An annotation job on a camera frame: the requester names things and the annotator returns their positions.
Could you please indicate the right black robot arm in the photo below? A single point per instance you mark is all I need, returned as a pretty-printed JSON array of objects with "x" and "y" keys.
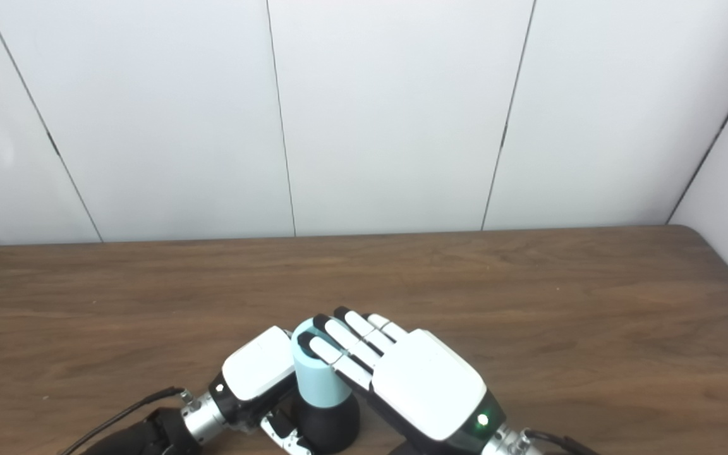
[{"x": 503, "y": 442}]

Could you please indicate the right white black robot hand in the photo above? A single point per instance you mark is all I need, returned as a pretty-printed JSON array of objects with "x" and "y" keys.
[{"x": 427, "y": 385}]

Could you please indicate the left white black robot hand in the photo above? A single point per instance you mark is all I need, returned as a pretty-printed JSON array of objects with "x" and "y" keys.
[{"x": 256, "y": 366}]

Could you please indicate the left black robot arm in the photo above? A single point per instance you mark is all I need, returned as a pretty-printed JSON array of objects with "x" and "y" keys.
[{"x": 149, "y": 433}]

